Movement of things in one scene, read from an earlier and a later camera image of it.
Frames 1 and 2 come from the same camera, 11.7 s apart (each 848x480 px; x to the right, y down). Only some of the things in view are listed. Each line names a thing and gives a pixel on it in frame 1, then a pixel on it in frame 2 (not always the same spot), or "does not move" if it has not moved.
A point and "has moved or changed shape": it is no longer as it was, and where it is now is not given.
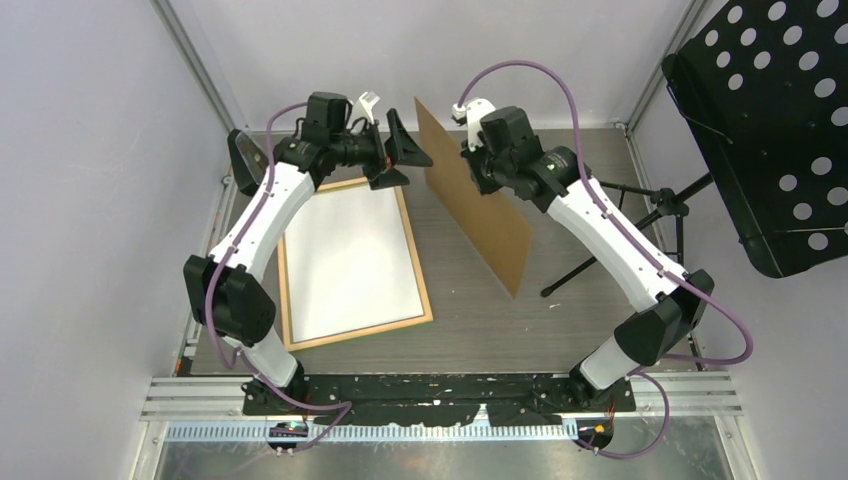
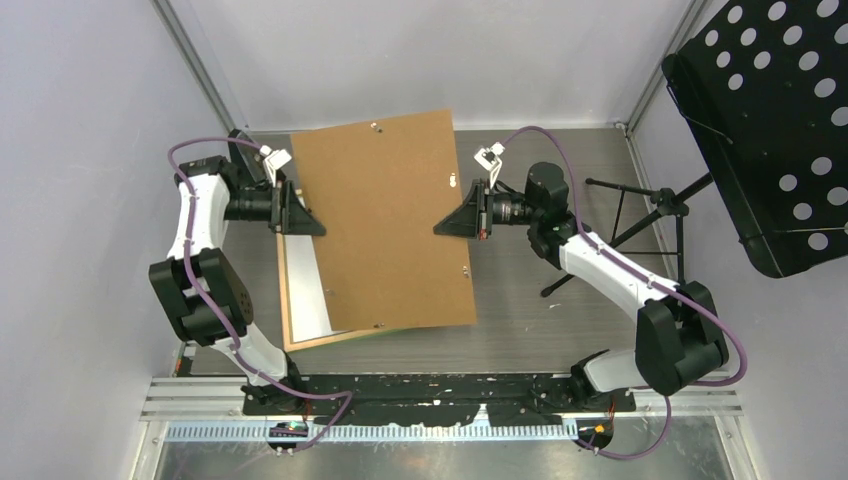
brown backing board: (497, 223) has moved or changed shape
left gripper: (401, 150) → (297, 220)
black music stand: (765, 83) does not move
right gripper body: (489, 171) → (502, 209)
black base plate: (448, 399) does not move
